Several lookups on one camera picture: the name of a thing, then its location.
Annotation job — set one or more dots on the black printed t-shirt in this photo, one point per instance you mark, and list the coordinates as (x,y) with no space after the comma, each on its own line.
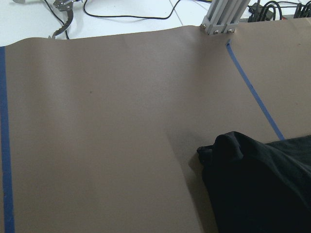
(258,187)

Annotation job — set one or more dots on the metal rod stand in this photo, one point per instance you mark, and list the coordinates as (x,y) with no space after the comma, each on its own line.
(62,11)

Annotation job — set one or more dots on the aluminium frame post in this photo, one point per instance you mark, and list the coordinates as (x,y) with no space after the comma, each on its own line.
(223,16)

